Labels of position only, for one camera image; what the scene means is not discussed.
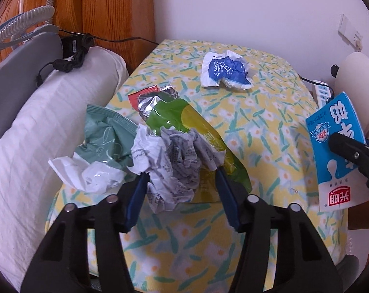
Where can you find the white wall switch panel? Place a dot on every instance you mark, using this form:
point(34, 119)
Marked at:
point(347, 30)

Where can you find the white cylindrical appliance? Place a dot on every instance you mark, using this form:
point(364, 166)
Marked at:
point(358, 73)

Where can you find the yellow floral tablecloth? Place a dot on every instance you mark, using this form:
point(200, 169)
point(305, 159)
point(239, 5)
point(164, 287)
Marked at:
point(263, 122)

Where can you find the carved wooden headboard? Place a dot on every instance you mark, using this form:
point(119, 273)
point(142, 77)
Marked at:
point(111, 6)

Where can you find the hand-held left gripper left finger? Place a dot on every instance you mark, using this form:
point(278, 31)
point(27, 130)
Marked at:
point(135, 201)

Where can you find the white power strip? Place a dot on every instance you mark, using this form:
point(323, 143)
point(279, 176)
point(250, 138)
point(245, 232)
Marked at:
point(323, 93)

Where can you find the printed paper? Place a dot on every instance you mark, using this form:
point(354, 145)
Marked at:
point(172, 164)

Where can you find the blue milk carton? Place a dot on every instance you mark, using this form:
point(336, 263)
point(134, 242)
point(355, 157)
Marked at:
point(324, 128)

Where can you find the crumpled blue white wrapper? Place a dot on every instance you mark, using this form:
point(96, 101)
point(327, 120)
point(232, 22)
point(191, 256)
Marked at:
point(221, 68)

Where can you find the white pillow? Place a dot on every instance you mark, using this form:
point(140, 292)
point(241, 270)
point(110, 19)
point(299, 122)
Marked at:
point(35, 134)

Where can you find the teal and white plastic wrapper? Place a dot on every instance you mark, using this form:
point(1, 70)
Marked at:
point(105, 140)

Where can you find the green yellow snack bag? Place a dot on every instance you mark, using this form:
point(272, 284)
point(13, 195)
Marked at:
point(172, 116)

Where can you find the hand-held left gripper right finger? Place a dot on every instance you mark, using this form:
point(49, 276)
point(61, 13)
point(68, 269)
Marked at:
point(230, 201)

